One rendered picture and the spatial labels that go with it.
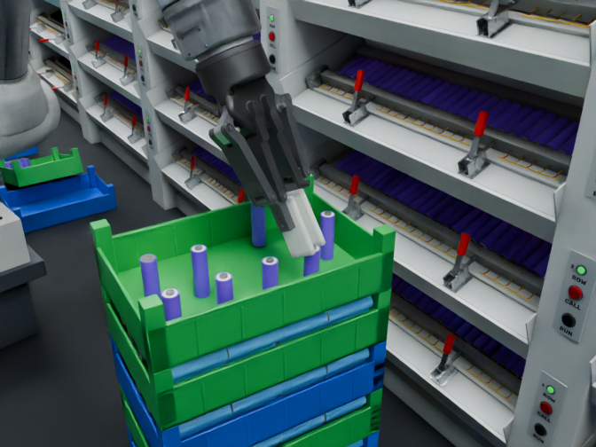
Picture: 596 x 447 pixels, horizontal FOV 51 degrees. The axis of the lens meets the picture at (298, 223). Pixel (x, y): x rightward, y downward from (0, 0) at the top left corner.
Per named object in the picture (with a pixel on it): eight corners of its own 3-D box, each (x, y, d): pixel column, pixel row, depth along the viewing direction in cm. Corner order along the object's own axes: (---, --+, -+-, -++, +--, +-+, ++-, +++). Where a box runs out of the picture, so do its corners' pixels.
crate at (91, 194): (19, 234, 185) (13, 210, 181) (3, 208, 199) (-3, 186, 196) (117, 207, 200) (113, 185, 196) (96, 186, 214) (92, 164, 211)
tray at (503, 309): (531, 364, 91) (523, 303, 83) (294, 208, 135) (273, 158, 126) (616, 278, 97) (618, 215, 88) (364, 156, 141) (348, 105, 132)
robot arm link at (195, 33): (145, 19, 64) (169, 75, 65) (207, -16, 58) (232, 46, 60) (199, 6, 71) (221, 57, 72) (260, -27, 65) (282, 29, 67)
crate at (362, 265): (152, 375, 62) (144, 309, 59) (98, 278, 78) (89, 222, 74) (392, 288, 76) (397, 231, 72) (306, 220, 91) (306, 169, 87)
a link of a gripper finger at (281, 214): (278, 184, 68) (264, 194, 66) (296, 226, 69) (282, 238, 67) (269, 187, 69) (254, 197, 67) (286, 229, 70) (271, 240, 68)
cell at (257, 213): (247, 200, 81) (249, 243, 85) (254, 206, 80) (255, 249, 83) (260, 197, 82) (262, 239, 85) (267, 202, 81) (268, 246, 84)
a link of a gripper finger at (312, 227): (278, 195, 71) (282, 192, 72) (302, 249, 73) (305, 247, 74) (300, 190, 70) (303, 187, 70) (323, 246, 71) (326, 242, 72)
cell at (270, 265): (267, 314, 71) (266, 265, 68) (260, 305, 72) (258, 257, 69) (281, 309, 72) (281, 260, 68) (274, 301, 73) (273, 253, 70)
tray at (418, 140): (558, 247, 82) (552, 166, 73) (294, 121, 126) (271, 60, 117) (651, 160, 88) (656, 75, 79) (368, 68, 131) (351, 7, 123)
